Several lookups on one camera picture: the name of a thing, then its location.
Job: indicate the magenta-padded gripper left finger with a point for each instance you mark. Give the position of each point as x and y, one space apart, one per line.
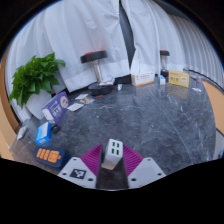
75 173

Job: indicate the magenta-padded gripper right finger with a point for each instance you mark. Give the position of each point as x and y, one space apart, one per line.
146 173

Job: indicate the navy power strip orange sockets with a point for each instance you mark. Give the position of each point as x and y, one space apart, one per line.
50 155

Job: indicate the small black round cap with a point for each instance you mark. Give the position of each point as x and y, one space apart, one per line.
55 129

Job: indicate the blue and white box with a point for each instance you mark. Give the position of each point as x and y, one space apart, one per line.
43 133

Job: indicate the white flat packet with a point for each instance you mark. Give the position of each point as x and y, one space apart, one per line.
75 107

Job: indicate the white orange sachet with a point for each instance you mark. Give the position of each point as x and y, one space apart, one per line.
22 132

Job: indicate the purple and white box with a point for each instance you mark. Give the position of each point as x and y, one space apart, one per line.
55 108

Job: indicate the brown flat packet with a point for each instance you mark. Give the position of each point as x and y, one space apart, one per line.
87 100

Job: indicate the pale flat packet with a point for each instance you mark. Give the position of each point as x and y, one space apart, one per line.
81 96

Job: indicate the white orange carton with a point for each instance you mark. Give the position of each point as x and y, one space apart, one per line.
142 79

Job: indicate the small blue white box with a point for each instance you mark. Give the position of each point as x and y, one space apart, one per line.
161 80

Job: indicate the white packet on dumbbell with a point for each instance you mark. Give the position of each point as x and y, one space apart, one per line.
107 81

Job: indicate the yellow card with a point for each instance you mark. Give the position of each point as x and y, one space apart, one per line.
179 78

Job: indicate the green plant in white pot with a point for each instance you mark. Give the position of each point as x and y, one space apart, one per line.
33 78

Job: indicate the small black red dumbbell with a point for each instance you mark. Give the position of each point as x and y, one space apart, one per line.
164 61

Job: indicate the white vertical blinds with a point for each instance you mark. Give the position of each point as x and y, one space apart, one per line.
200 46

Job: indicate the white curtain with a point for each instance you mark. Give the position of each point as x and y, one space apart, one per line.
86 30

